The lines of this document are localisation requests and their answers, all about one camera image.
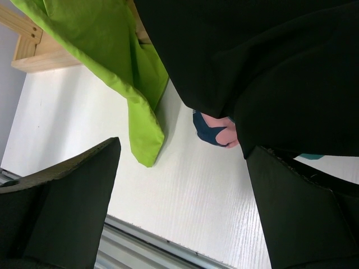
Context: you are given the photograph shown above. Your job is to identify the lime green shorts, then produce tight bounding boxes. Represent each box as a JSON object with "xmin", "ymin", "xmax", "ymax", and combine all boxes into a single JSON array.
[{"xmin": 14, "ymin": 1, "xmax": 169, "ymax": 167}]

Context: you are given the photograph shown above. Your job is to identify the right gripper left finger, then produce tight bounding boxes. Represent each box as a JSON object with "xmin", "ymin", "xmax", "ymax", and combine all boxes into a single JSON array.
[{"xmin": 1, "ymin": 137, "xmax": 121, "ymax": 268}]

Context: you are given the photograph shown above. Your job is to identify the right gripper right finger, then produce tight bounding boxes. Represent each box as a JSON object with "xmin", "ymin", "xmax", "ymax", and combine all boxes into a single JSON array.
[{"xmin": 246, "ymin": 147, "xmax": 358, "ymax": 268}]

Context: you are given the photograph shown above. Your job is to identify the dark teal shorts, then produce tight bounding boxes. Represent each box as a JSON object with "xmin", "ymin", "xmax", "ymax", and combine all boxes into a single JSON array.
[{"xmin": 299, "ymin": 154, "xmax": 324, "ymax": 160}]

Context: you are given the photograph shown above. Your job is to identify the wooden clothes rack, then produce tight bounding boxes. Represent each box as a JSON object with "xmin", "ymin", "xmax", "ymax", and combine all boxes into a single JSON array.
[{"xmin": 1, "ymin": 1, "xmax": 157, "ymax": 77}]

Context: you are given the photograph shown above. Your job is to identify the black shorts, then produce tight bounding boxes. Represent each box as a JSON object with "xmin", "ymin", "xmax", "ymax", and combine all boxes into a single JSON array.
[{"xmin": 135, "ymin": 1, "xmax": 358, "ymax": 157}]

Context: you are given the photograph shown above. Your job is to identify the pink patterned shorts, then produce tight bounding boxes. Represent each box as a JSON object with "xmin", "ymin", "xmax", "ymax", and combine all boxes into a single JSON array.
[{"xmin": 192, "ymin": 110, "xmax": 239, "ymax": 149}]

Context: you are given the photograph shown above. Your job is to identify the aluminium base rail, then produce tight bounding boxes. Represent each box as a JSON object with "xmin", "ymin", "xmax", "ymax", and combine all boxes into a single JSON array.
[{"xmin": 0, "ymin": 168, "xmax": 236, "ymax": 269}]

